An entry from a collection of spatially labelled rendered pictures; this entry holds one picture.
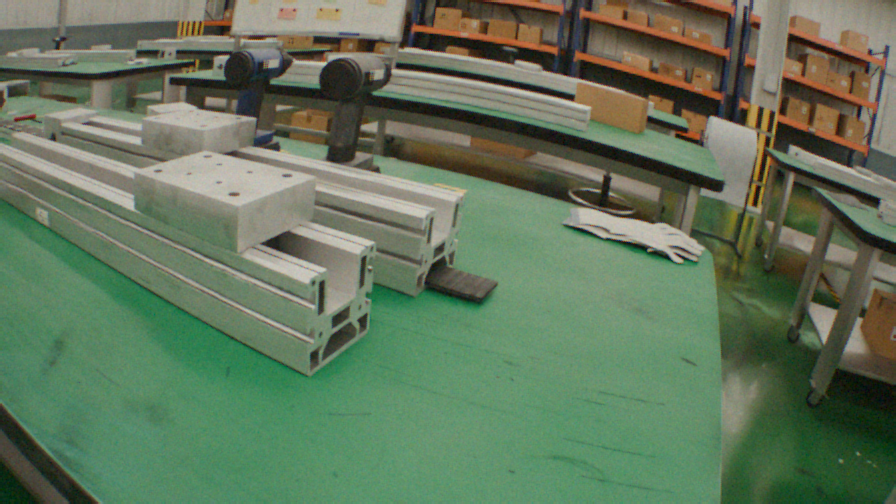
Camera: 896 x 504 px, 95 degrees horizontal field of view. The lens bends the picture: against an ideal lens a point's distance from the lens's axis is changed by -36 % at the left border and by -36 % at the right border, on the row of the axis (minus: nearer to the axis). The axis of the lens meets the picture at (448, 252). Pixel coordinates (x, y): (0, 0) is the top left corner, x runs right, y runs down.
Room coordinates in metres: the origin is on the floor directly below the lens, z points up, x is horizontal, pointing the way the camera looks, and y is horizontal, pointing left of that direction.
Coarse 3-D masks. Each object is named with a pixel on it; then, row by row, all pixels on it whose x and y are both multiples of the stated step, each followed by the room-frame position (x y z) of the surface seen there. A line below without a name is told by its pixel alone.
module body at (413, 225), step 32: (64, 128) 0.83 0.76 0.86; (96, 128) 0.81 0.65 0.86; (128, 128) 0.85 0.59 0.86; (128, 160) 0.74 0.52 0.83; (160, 160) 0.72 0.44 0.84; (256, 160) 0.72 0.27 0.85; (288, 160) 0.71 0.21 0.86; (320, 192) 0.60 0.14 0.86; (352, 192) 0.60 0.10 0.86; (384, 192) 0.65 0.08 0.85; (416, 192) 0.64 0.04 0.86; (448, 192) 0.65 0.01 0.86; (320, 224) 0.60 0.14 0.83; (352, 224) 0.58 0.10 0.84; (384, 224) 0.58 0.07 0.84; (416, 224) 0.56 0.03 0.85; (448, 224) 0.63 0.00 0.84; (384, 256) 0.57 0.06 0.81; (416, 256) 0.56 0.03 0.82; (448, 256) 0.65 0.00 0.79; (416, 288) 0.57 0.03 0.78
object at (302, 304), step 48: (0, 144) 0.65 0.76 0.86; (48, 144) 0.68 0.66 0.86; (0, 192) 0.62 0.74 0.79; (48, 192) 0.54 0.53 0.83; (96, 192) 0.49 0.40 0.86; (96, 240) 0.49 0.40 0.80; (144, 240) 0.46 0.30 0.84; (192, 240) 0.43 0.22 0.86; (288, 240) 0.47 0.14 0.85; (336, 240) 0.46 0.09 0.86; (192, 288) 0.43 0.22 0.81; (240, 288) 0.40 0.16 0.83; (288, 288) 0.39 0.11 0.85; (336, 288) 0.45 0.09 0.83; (240, 336) 0.41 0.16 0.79; (288, 336) 0.39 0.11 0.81; (336, 336) 0.45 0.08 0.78
